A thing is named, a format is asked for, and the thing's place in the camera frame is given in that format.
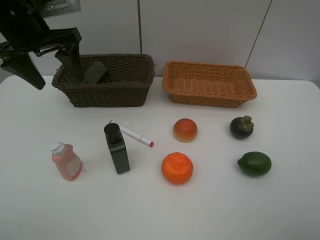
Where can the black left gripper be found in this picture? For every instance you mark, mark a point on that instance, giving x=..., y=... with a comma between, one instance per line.
x=25, y=31

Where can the black whiteboard eraser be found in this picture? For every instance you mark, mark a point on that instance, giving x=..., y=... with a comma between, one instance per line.
x=94, y=73

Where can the black rectangular bottle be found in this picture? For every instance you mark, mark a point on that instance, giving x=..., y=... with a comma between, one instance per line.
x=117, y=148

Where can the white marker pink cap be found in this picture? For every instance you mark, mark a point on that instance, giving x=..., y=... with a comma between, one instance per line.
x=134, y=135

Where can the pink bottle white cap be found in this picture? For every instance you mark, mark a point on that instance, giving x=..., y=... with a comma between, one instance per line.
x=67, y=162

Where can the red orange peach fruit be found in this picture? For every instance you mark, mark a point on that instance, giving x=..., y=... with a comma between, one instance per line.
x=185, y=130

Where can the orange tangerine fruit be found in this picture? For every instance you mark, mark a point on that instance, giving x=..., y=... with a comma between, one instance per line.
x=177, y=168

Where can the dark mangosteen fruit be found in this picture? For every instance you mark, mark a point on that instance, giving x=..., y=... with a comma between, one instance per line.
x=241, y=127

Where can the green avocado fruit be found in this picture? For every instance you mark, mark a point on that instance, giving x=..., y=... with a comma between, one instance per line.
x=255, y=164

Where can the dark brown wicker basket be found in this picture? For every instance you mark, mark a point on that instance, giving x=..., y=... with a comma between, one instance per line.
x=125, y=84

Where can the orange wicker basket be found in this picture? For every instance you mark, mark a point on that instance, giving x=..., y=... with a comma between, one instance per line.
x=215, y=85

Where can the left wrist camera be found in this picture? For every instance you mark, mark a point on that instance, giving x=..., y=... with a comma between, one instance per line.
x=60, y=7

